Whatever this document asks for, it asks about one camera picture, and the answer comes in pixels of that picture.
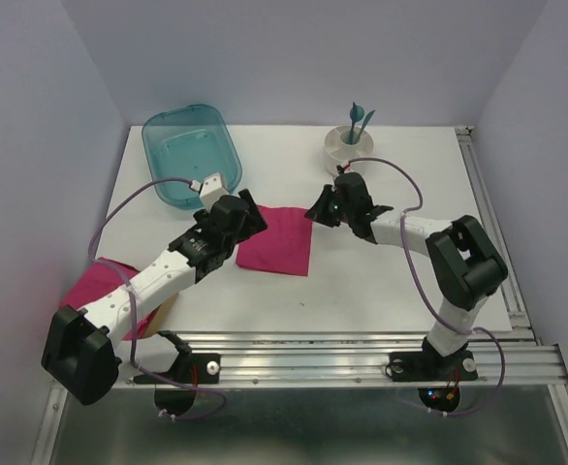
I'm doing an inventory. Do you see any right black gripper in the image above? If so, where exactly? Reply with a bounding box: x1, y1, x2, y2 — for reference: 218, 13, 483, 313
302, 184, 353, 227

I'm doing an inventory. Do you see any pink paper napkin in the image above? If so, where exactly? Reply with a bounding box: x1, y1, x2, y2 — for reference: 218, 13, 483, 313
236, 205, 312, 277

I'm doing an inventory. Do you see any teal plastic spoon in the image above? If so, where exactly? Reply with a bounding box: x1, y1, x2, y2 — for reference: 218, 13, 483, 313
347, 102, 365, 145

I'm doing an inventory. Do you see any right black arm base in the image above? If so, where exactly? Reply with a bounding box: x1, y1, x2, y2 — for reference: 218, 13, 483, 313
384, 339, 478, 383

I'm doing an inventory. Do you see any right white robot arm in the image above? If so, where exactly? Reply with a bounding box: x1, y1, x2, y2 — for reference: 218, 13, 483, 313
305, 172, 508, 383

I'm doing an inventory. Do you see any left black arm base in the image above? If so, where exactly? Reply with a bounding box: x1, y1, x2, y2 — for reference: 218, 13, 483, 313
134, 330, 221, 387

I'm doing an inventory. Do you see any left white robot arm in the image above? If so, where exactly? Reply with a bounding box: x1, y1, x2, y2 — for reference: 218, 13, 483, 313
42, 189, 268, 406

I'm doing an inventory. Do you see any pink napkin stack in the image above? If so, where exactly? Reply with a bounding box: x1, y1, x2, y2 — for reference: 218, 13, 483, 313
59, 258, 159, 339

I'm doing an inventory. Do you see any white utensil holder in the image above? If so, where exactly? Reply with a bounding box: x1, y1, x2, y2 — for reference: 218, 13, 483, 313
323, 126, 374, 176

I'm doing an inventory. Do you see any teal plastic bin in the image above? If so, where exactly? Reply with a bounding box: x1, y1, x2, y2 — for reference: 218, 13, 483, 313
142, 105, 242, 191

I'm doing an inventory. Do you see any brown cardboard tray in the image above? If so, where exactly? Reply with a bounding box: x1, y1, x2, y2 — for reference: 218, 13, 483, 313
143, 295, 176, 338

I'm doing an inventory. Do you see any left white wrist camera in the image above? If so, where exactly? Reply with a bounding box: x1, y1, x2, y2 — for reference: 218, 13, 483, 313
199, 172, 229, 212

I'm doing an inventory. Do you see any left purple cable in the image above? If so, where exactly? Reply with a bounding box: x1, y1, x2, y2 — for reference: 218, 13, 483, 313
86, 176, 228, 422

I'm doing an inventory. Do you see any aluminium frame rail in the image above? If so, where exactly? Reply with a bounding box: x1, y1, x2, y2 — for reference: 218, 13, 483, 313
40, 126, 568, 464

